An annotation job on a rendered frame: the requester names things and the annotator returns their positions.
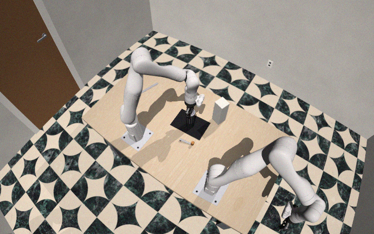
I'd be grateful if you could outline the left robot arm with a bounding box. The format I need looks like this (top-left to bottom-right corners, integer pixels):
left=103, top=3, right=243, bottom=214
left=120, top=47, right=205, bottom=142

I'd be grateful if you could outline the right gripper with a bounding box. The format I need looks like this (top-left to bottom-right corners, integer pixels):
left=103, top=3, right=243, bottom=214
left=278, top=204, right=298, bottom=231

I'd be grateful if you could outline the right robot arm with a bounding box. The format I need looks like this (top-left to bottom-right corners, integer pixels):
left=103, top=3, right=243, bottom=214
left=204, top=136, right=326, bottom=223

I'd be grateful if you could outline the black rectangular mat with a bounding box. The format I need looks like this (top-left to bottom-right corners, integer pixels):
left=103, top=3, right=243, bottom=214
left=170, top=109, right=210, bottom=140

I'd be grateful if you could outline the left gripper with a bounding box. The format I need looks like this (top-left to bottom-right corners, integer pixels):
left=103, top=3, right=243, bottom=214
left=185, top=102, right=196, bottom=118

